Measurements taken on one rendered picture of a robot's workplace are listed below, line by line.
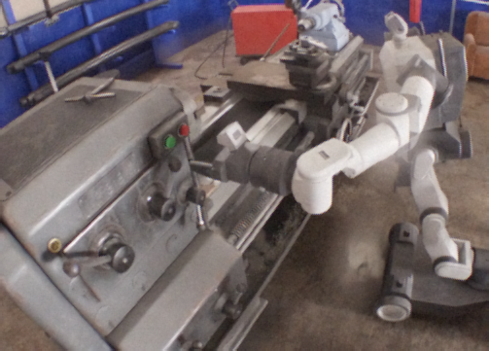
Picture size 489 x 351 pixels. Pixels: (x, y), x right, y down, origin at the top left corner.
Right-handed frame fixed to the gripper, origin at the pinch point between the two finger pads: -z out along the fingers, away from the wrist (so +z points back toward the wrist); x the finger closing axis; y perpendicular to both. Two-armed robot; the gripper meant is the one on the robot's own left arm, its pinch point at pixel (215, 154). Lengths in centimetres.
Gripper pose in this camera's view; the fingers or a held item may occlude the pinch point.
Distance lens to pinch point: 77.2
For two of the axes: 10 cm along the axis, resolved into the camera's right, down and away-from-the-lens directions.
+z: 8.6, 2.4, -4.6
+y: -1.0, -7.9, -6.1
